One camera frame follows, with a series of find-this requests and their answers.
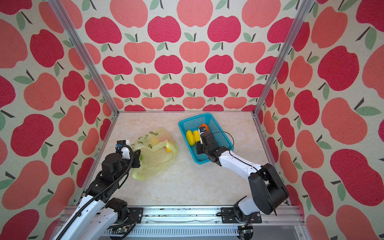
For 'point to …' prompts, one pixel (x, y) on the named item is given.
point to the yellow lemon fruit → (190, 137)
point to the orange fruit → (206, 127)
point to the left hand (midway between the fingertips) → (141, 152)
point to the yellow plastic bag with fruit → (159, 149)
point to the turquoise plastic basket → (194, 123)
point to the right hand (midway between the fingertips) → (200, 145)
